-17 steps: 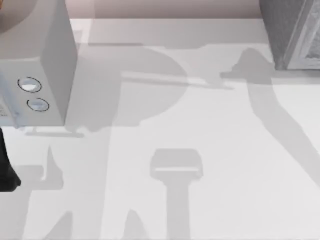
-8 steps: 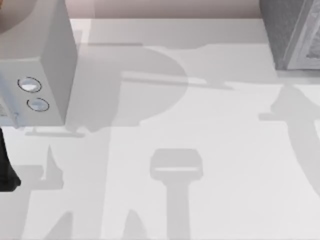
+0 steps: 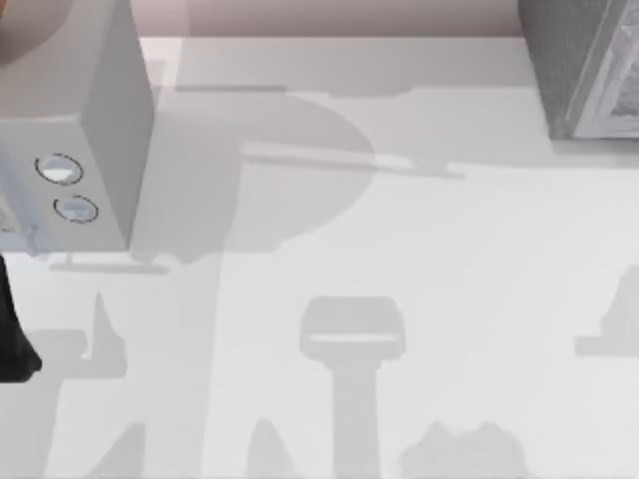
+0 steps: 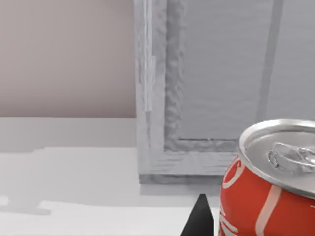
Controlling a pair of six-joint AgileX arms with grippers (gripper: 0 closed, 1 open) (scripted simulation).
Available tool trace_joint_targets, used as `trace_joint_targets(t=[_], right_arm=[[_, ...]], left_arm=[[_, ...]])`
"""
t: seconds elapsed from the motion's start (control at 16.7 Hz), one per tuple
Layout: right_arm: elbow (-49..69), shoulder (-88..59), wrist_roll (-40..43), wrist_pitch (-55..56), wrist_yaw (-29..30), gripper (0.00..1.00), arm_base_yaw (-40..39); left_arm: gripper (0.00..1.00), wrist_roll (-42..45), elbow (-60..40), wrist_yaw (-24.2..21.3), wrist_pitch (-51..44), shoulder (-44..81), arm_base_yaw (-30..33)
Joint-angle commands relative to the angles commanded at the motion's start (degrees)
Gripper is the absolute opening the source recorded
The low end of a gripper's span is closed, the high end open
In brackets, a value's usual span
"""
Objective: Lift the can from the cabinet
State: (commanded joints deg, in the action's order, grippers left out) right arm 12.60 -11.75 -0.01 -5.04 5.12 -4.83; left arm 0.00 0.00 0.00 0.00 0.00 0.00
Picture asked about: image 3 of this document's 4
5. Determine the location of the small microwave knob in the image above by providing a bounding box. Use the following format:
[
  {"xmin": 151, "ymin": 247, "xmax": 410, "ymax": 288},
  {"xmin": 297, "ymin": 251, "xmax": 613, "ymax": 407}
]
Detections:
[{"xmin": 52, "ymin": 195, "xmax": 100, "ymax": 225}]

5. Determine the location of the large microwave knob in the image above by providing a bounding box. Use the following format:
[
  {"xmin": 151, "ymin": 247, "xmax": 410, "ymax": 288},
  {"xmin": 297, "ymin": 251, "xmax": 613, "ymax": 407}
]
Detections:
[{"xmin": 34, "ymin": 153, "xmax": 85, "ymax": 187}]

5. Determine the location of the pale microwave oven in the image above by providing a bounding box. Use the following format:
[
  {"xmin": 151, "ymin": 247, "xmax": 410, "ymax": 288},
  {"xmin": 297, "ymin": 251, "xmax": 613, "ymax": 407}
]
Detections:
[{"xmin": 0, "ymin": 0, "xmax": 156, "ymax": 257}]

